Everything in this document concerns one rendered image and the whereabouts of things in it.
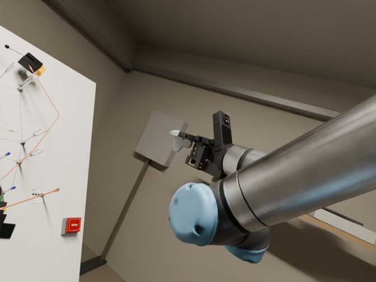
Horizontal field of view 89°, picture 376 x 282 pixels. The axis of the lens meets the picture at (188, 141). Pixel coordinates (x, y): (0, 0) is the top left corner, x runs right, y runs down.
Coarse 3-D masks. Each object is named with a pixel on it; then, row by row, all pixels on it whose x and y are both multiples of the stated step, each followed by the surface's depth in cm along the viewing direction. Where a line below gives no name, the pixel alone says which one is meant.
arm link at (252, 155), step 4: (248, 152) 38; (252, 152) 38; (256, 152) 38; (260, 152) 38; (264, 152) 38; (244, 156) 38; (248, 156) 37; (252, 156) 37; (256, 156) 37; (260, 156) 36; (240, 160) 38; (244, 160) 38; (248, 160) 37; (252, 160) 36; (240, 164) 38; (244, 164) 37; (240, 168) 38
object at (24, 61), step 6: (6, 48) 69; (30, 54) 72; (18, 60) 71; (24, 60) 70; (30, 60) 72; (36, 60) 74; (24, 66) 72; (30, 66) 72; (36, 66) 73; (18, 72) 75; (24, 72) 75; (30, 72) 74
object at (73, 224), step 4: (68, 220) 71; (72, 220) 72; (76, 220) 73; (80, 220) 75; (68, 224) 71; (72, 224) 72; (76, 224) 73; (80, 224) 74; (68, 228) 70; (72, 228) 71; (76, 228) 72; (68, 232) 70
